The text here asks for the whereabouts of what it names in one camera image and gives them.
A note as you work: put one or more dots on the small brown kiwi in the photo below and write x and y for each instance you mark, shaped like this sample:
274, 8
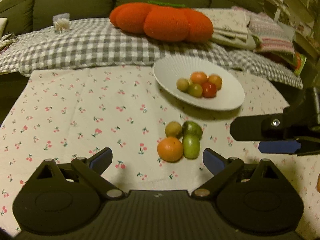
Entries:
182, 84

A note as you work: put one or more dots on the clear cotton swab box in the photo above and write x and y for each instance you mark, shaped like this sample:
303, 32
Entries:
61, 22

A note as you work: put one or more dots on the cherry print tablecloth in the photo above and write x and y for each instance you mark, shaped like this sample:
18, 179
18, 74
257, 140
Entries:
65, 114

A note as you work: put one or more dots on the white ribbed plate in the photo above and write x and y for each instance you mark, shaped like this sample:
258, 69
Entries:
169, 69

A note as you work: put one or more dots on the orange mandarin fruit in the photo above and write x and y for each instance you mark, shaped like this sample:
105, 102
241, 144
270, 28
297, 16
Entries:
198, 78

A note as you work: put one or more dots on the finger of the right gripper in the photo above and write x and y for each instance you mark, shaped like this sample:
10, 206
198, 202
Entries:
291, 147
272, 127

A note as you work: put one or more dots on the olive green small fruit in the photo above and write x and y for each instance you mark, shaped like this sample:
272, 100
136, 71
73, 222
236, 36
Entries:
195, 90

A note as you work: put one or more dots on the orange pumpkin plush cushion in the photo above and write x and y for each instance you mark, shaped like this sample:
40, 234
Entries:
164, 23

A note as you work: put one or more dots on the brown kiwi fruit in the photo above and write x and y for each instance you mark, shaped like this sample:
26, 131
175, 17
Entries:
173, 129

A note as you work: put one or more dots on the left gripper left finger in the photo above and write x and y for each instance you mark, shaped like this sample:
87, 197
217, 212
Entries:
90, 170

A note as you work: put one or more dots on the dark green lime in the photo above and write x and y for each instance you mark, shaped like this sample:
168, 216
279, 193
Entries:
190, 127

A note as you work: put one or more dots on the folded floral beige sheet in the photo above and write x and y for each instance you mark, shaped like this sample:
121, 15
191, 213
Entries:
230, 28

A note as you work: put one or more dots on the red tomato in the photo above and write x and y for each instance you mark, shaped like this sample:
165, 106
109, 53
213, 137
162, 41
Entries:
209, 90

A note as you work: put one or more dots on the striped knitted pillow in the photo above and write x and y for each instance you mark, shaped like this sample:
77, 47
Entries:
271, 37

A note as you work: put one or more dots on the large orange mandarin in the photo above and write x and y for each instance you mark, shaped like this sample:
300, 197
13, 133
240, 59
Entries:
170, 149

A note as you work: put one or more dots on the light green oblong fruit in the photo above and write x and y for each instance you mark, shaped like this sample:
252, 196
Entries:
191, 146

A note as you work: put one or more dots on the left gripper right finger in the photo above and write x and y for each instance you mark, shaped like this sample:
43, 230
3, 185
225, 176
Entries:
223, 171

